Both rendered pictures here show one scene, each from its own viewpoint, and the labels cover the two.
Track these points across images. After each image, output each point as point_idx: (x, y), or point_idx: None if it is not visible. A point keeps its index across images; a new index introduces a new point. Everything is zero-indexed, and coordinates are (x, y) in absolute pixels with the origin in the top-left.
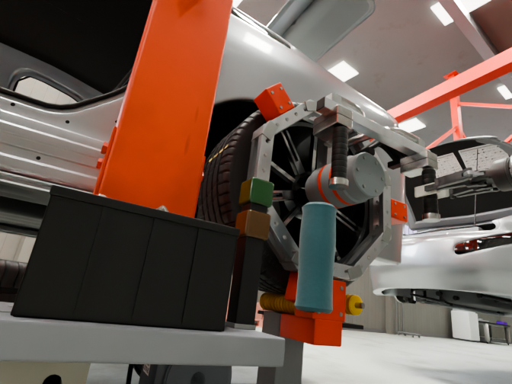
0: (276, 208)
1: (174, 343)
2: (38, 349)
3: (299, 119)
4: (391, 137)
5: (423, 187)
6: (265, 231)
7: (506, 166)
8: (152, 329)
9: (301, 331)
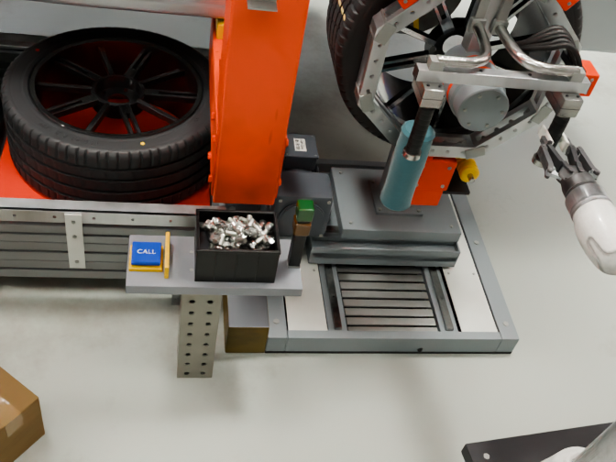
0: None
1: (250, 291)
2: (205, 292)
3: (434, 7)
4: (516, 86)
5: (544, 133)
6: (306, 233)
7: (568, 192)
8: (241, 287)
9: None
